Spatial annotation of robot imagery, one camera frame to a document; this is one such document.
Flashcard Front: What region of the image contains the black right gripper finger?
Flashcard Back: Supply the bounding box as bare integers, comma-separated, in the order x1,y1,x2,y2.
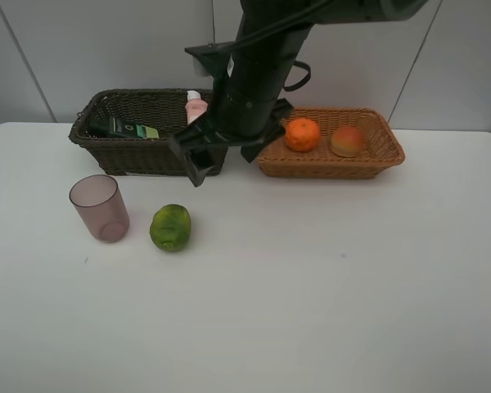
241,138,270,163
183,149,214,187

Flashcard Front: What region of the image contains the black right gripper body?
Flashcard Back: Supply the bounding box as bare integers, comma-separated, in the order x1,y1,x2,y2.
169,29,293,156

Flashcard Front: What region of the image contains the pink lotion bottle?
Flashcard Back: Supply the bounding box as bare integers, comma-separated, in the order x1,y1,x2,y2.
185,90,208,124

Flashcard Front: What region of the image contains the orange mandarin fruit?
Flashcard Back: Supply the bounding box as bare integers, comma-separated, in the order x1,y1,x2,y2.
284,118,321,153

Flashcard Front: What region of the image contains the black pump soap bottle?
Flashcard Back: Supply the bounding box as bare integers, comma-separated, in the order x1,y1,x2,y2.
89,117,160,139

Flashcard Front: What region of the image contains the red yellow peach fruit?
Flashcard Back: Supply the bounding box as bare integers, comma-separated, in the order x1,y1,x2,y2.
331,125,365,158

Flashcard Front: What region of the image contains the translucent purple plastic cup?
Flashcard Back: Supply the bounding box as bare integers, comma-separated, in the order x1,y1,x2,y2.
69,174,130,243

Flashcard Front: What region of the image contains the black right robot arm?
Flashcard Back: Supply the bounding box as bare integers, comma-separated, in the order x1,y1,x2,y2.
169,0,425,187

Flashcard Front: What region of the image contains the dark brown wicker basket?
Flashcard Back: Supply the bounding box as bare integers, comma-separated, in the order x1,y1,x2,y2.
68,88,230,178

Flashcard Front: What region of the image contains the green lime fruit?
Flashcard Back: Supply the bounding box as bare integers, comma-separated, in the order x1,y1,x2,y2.
149,204,191,252

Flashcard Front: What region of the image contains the orange wicker basket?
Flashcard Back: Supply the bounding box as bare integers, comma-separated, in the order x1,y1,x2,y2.
257,107,405,179

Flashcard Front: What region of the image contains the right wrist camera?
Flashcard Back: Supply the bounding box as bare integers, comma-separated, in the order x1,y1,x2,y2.
184,42,234,79

